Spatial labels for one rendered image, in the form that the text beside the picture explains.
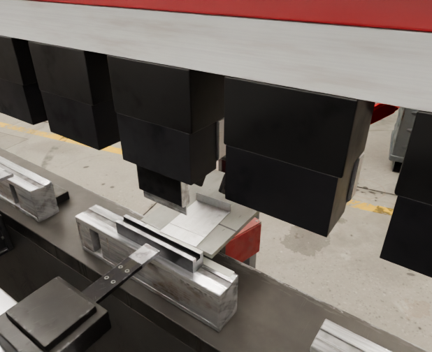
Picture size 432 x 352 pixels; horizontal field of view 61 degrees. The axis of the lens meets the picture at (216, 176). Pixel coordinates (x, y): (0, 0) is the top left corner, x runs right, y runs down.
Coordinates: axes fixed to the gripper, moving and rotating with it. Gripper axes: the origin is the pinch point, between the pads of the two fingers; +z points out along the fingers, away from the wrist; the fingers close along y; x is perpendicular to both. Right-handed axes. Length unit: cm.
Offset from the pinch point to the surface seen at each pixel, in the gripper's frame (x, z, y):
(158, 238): -6.1, 14.3, -3.8
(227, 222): 1.2, 6.9, 5.7
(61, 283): -24.0, 23.4, -6.0
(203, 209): 2.1, 6.0, -0.8
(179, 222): -2.9, 10.2, -2.5
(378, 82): -34.7, -9.9, 29.8
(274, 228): 162, 4, -29
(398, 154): 243, -85, 24
